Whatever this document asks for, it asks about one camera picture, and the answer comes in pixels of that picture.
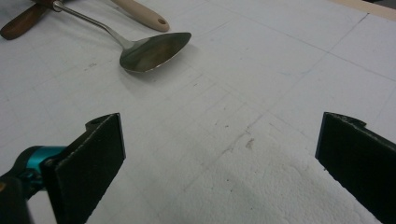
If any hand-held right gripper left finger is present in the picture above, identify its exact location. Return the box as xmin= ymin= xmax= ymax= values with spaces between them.
xmin=41 ymin=112 xmax=127 ymax=224

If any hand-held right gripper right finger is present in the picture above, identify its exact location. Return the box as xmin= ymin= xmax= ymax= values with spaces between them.
xmin=315 ymin=111 xmax=396 ymax=224

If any metal spoon with reddish handle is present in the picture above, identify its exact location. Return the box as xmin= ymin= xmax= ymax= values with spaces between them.
xmin=31 ymin=0 xmax=192 ymax=74

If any light wooden spatula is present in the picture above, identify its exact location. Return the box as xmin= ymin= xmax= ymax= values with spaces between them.
xmin=110 ymin=0 xmax=171 ymax=33

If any white foam mat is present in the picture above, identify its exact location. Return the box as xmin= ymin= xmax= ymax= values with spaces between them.
xmin=0 ymin=0 xmax=396 ymax=224

